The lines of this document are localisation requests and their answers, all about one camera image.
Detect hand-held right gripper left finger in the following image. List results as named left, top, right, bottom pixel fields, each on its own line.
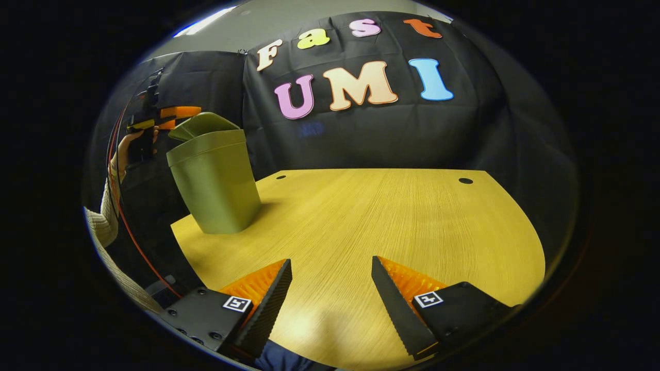
left=160, top=259, right=292, bottom=360

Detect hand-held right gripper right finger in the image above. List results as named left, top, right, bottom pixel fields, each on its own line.
left=371, top=256, right=519, bottom=361

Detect green desktop garbage bin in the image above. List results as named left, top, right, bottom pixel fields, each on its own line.
left=166, top=112, right=262, bottom=235

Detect wooden desktop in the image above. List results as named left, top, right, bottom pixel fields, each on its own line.
left=170, top=168, right=546, bottom=371

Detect person's blue trousers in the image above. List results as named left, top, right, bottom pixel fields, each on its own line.
left=255, top=340, right=331, bottom=371

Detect ceiling light panel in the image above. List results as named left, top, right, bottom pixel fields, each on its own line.
left=173, top=6, right=238, bottom=38

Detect person's beige knit sweater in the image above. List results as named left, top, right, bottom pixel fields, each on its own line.
left=90, top=237, right=166, bottom=315

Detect black backdrop cloth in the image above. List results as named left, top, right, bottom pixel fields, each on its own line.
left=103, top=11, right=578, bottom=258

